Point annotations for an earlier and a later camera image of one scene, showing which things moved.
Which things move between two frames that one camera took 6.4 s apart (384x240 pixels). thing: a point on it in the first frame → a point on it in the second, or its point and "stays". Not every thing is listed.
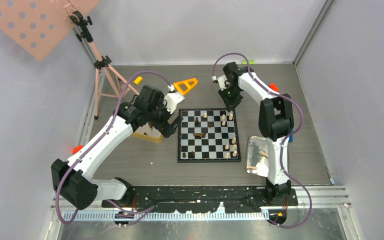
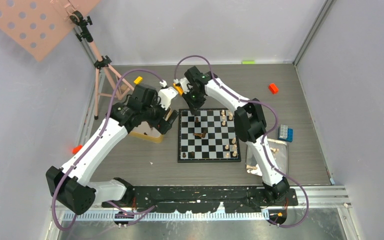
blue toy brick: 291,137 stays
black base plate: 196,199 stays
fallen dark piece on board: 203,135 stays
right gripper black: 231,104 → 193,106
